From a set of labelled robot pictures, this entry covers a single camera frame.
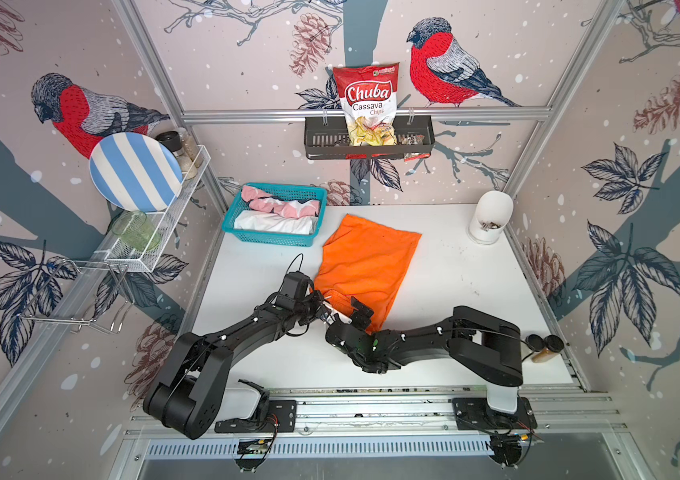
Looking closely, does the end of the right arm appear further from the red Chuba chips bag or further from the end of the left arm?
the red Chuba chips bag

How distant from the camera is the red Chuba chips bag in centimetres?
80

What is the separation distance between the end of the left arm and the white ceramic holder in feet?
2.05

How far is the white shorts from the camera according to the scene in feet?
3.52
